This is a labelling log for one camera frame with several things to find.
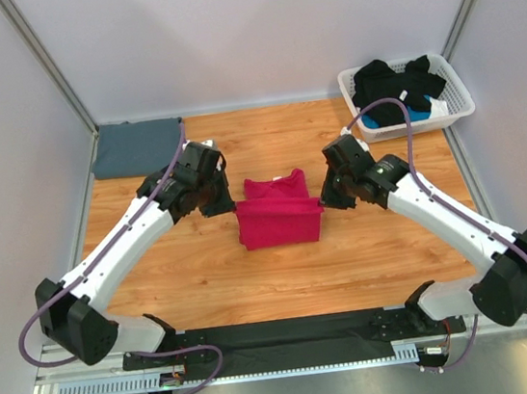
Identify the black t shirt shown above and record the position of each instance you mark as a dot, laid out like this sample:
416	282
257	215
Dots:
412	86

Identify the white slotted cable duct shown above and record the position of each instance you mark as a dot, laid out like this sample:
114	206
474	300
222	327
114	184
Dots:
154	382

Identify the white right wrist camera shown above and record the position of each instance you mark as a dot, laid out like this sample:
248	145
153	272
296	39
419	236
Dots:
358	138

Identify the folded grey-blue t shirt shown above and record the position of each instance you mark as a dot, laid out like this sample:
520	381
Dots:
135	149

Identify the left aluminium corner post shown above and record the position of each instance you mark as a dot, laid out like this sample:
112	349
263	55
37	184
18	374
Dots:
31	39

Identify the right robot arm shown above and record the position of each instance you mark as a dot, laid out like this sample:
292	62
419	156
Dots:
498	290

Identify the pink t shirt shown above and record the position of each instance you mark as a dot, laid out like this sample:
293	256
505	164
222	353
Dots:
278	212

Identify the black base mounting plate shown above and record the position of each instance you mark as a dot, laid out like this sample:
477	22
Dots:
302	341

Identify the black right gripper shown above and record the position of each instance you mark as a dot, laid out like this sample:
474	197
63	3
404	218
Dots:
328	197

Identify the white plastic laundry basket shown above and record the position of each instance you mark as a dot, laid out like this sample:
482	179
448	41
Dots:
456	97

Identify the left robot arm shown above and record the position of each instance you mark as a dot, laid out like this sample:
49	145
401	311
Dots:
74	309

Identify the white cloth in basket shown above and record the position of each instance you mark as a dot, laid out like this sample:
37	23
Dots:
439	108

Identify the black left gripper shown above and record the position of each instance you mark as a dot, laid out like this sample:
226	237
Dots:
226	204

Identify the aluminium frame rail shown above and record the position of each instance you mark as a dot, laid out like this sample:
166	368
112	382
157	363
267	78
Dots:
112	365

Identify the blue t shirt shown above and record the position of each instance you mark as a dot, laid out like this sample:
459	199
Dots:
369	122

